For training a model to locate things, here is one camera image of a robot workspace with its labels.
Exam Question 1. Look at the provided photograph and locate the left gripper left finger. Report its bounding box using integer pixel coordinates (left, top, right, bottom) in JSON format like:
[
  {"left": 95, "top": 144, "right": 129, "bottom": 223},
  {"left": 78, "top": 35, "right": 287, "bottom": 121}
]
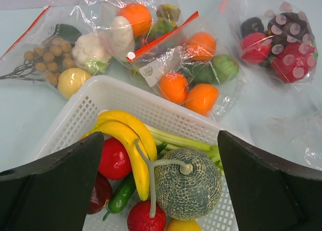
[{"left": 1, "top": 132, "right": 104, "bottom": 230}]

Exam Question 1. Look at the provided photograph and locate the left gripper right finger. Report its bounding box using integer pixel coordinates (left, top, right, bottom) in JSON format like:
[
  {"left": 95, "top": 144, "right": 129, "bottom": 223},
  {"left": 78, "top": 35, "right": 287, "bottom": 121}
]
[{"left": 217, "top": 130, "right": 321, "bottom": 230}]

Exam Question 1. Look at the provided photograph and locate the yellow fake banana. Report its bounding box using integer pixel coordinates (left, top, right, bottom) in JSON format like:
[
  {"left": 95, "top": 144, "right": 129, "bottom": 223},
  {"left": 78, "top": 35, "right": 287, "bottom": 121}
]
[{"left": 82, "top": 110, "right": 157, "bottom": 201}]

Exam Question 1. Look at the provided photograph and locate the blue zip clear bag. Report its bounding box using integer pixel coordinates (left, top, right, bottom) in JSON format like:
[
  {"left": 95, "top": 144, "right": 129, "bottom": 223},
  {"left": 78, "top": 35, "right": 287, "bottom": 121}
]
[{"left": 266, "top": 104, "right": 321, "bottom": 171}]

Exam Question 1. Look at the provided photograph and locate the dark red fake apple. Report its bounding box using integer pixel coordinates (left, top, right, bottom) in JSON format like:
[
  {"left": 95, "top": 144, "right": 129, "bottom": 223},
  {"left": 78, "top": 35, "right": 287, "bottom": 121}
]
[{"left": 87, "top": 173, "right": 113, "bottom": 214}]

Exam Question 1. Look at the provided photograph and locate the green fake chili pepper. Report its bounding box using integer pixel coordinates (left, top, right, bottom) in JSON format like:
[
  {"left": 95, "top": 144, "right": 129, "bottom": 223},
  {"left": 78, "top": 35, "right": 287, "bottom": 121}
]
[{"left": 102, "top": 173, "right": 136, "bottom": 221}]

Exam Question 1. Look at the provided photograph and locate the red fake tomato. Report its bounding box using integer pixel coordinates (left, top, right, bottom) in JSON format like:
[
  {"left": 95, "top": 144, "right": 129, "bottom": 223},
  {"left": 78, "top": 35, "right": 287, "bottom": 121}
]
[{"left": 127, "top": 200, "right": 166, "bottom": 231}]

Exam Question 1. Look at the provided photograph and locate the yellow fake lemon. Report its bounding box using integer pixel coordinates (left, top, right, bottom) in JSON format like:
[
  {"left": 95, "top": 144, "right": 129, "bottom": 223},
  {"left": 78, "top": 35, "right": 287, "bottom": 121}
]
[{"left": 166, "top": 219, "right": 202, "bottom": 231}]

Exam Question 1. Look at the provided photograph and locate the yellow fake egg fruit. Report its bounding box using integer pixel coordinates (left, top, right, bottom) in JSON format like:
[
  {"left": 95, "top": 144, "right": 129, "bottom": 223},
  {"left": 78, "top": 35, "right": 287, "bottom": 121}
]
[{"left": 57, "top": 67, "right": 92, "bottom": 99}]

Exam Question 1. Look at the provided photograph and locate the orange fake tangerine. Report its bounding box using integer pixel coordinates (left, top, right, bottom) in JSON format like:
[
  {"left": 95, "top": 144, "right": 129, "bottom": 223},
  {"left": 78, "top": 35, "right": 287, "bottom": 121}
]
[
  {"left": 159, "top": 72, "right": 189, "bottom": 105},
  {"left": 184, "top": 84, "right": 219, "bottom": 117},
  {"left": 186, "top": 32, "right": 216, "bottom": 61}
]

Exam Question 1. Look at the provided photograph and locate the green fake cabbage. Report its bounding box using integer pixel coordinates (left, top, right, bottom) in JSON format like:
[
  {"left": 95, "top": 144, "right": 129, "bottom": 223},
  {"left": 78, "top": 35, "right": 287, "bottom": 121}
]
[{"left": 211, "top": 54, "right": 239, "bottom": 85}]

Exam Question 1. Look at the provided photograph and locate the small bag with brown grapes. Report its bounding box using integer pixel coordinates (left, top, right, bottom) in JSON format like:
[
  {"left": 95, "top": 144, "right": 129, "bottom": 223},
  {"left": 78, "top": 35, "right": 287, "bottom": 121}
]
[{"left": 0, "top": 6, "right": 111, "bottom": 101}]

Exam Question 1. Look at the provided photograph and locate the white fake cauliflower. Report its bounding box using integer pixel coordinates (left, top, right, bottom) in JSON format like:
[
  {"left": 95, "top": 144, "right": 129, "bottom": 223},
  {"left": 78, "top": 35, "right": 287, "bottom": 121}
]
[{"left": 71, "top": 33, "right": 112, "bottom": 75}]

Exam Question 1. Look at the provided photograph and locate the red spotted fake strawberry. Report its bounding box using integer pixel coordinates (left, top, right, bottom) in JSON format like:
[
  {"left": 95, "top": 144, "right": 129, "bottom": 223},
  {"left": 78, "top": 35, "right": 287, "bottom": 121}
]
[{"left": 239, "top": 32, "right": 272, "bottom": 64}]

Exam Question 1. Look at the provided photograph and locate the red zip bag with oranges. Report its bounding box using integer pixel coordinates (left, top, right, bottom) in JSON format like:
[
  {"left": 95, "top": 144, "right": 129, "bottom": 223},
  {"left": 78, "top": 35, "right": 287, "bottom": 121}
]
[{"left": 126, "top": 12, "right": 248, "bottom": 121}]

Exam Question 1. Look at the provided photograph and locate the red zip bag with strawberries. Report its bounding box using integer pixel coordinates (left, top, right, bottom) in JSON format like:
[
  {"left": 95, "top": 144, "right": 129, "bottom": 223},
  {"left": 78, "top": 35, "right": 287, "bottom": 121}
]
[{"left": 219, "top": 0, "right": 318, "bottom": 88}]

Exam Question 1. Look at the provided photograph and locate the large crinkled red zip bag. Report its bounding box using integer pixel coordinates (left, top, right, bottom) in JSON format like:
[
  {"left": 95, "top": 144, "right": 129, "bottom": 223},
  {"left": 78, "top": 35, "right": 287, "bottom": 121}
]
[{"left": 48, "top": 0, "right": 183, "bottom": 69}]

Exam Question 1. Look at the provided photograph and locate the orange fake orange in bag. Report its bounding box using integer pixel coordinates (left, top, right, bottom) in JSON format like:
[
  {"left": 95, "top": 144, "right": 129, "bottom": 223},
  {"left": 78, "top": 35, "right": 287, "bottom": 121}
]
[{"left": 116, "top": 3, "right": 152, "bottom": 38}]

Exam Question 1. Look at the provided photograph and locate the white plastic basket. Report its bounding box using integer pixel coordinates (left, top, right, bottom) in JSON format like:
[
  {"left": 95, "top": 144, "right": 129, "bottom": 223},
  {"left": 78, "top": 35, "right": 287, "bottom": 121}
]
[{"left": 33, "top": 75, "right": 253, "bottom": 230}]

